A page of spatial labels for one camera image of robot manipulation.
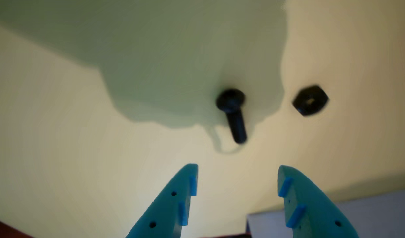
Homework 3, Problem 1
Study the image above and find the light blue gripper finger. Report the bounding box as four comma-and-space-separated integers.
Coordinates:
125, 163, 199, 238
277, 165, 360, 238

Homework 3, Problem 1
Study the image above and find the black button head bolt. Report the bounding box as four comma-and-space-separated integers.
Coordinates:
216, 88, 248, 145

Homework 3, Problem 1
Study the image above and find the yellow paper mat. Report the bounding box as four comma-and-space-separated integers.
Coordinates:
0, 0, 405, 238

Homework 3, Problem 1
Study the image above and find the steel hex nut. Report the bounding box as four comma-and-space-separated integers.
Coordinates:
292, 85, 330, 117

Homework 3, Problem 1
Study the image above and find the white corrugated board enclosure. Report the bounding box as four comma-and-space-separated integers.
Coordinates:
246, 188, 405, 238

